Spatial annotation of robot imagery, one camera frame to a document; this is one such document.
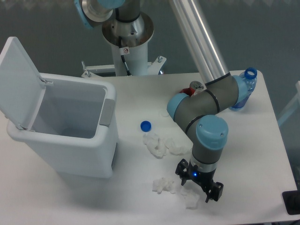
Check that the red soda can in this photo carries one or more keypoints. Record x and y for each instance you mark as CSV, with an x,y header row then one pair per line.
x,y
188,91

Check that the white open trash bin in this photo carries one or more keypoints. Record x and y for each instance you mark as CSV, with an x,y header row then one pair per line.
x,y
68,121

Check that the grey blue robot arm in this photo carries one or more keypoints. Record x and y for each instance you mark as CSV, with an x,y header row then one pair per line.
x,y
196,115

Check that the white crumpled paper middle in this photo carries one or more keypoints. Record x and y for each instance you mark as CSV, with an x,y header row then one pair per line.
x,y
174,149

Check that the white frame at right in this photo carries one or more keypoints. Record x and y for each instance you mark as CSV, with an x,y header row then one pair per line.
x,y
291,107

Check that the blue bottle cap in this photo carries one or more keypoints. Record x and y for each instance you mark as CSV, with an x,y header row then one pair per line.
x,y
145,126

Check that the white paper ball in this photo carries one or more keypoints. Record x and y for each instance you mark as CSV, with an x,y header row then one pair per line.
x,y
163,184
191,198

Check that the blue plastic water bottle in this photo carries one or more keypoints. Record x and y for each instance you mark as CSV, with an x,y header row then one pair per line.
x,y
246,82

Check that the clear green-label bottle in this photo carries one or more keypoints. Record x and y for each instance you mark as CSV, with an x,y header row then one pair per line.
x,y
196,87

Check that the white crumpled paper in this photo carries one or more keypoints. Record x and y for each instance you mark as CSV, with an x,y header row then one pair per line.
x,y
174,149
154,145

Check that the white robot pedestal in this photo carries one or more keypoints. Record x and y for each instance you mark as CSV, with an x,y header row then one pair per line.
x,y
129,46

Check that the white crumpled paper left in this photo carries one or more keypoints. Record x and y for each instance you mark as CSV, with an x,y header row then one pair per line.
x,y
154,145

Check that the black device at edge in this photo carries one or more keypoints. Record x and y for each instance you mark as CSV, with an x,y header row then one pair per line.
x,y
292,202

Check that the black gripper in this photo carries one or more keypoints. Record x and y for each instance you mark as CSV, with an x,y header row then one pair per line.
x,y
187,171

